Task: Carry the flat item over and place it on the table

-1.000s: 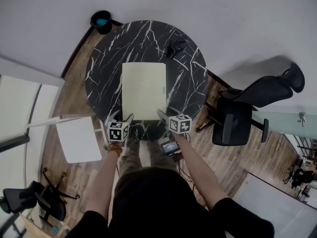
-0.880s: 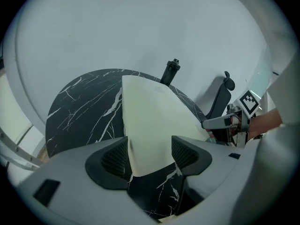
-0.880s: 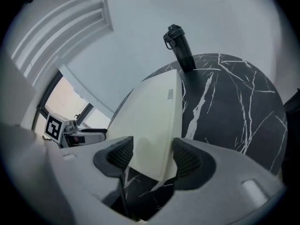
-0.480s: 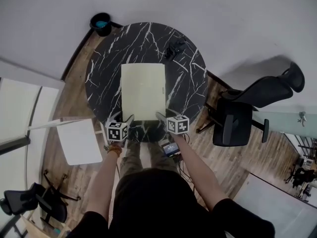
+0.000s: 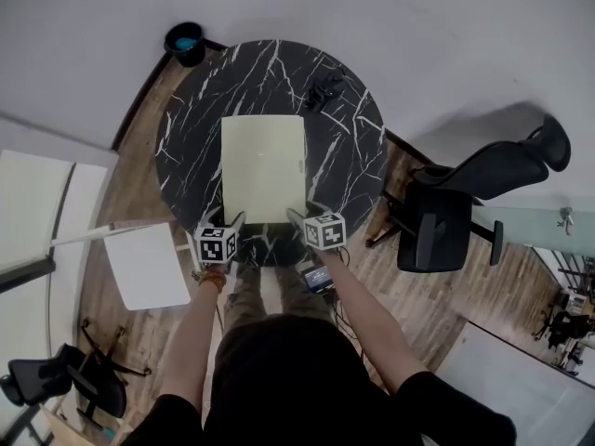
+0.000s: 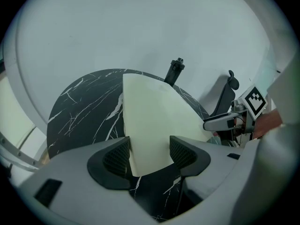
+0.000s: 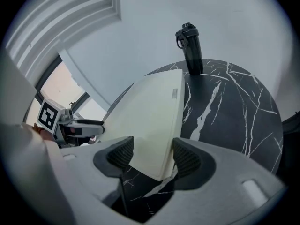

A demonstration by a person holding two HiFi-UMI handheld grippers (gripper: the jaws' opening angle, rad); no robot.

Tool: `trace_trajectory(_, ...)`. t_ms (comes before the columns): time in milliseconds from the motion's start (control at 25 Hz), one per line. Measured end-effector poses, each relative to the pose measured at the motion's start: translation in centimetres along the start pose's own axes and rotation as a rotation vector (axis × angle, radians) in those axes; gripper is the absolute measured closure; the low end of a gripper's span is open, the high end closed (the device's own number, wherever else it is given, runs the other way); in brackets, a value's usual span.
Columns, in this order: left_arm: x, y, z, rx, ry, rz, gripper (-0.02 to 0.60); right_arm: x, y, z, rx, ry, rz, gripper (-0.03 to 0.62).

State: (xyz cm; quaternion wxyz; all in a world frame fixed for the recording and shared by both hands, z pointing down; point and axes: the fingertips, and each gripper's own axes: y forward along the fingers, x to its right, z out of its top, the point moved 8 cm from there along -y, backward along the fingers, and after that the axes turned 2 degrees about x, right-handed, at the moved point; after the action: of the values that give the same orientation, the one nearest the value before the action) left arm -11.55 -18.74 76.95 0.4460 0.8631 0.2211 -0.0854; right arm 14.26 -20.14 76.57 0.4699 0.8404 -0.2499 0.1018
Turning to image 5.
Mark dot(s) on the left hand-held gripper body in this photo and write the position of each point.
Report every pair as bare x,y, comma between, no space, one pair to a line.
215,246

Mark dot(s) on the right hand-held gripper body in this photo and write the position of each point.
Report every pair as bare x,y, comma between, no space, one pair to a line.
325,232

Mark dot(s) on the pale yellow board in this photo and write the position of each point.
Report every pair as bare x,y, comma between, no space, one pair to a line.
262,170

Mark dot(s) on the person's left forearm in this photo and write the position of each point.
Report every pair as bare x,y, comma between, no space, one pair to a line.
190,337

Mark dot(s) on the person's right forearm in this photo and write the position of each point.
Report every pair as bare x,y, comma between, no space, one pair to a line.
372,323

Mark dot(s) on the small black screen device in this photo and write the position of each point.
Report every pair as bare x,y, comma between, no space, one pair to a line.
318,280

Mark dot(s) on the person's olive trousers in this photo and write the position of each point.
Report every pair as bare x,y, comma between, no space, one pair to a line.
251,291

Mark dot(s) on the white chair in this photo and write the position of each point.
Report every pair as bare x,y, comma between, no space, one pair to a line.
146,267

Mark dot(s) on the black marble round table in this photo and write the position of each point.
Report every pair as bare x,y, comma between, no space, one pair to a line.
195,123

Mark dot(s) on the black mesh headrest office chair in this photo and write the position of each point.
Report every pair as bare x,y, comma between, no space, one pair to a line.
441,230

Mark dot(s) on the black bottle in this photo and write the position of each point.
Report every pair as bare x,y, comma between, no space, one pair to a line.
324,90

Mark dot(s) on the person's black shirt torso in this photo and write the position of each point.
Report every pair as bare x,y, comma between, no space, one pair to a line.
288,388

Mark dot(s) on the black waste bin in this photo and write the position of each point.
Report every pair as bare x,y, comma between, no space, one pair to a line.
185,44

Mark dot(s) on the black framed window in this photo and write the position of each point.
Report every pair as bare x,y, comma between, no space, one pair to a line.
32,202

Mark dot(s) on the frosted glass door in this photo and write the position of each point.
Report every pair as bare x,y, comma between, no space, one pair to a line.
530,223

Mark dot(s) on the black metal railing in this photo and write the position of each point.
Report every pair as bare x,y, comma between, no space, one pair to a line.
576,272

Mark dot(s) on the white partition panel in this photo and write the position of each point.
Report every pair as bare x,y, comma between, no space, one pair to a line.
520,397

